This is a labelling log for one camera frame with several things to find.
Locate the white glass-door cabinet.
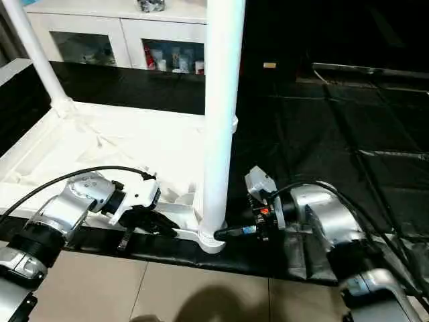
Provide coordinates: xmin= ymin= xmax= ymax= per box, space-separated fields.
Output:
xmin=25 ymin=0 xmax=208 ymax=74

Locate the black metal rail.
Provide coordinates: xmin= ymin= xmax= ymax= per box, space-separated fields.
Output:
xmin=311 ymin=62 xmax=429 ymax=74

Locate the red labelled package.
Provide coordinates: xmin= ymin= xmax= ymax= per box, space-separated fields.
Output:
xmin=143 ymin=46 xmax=158 ymax=70

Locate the white plastic table top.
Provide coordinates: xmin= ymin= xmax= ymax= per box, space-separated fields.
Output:
xmin=0 ymin=99 xmax=239 ymax=255

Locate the black work mat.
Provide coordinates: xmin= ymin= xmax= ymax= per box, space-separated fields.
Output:
xmin=0 ymin=60 xmax=429 ymax=286

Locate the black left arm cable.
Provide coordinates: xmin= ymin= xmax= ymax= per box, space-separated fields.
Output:
xmin=0 ymin=166 xmax=158 ymax=224

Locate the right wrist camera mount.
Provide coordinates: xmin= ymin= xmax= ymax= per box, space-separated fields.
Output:
xmin=244 ymin=166 xmax=286 ymax=231

